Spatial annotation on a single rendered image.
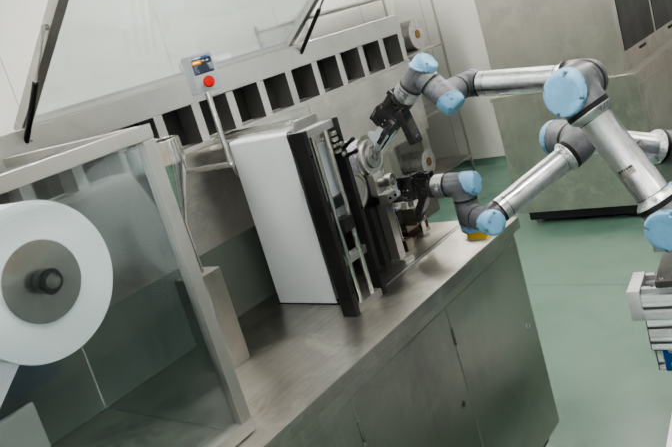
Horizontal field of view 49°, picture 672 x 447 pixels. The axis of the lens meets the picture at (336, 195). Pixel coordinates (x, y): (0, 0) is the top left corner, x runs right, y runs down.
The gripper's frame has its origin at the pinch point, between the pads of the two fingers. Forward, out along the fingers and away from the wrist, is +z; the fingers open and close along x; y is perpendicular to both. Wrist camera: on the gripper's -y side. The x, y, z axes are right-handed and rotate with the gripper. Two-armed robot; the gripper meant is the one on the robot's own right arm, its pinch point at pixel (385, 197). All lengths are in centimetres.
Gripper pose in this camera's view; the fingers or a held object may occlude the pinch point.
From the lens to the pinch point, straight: 251.1
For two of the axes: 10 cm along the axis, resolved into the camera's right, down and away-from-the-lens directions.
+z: -7.7, 0.8, 6.4
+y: -2.8, -9.4, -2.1
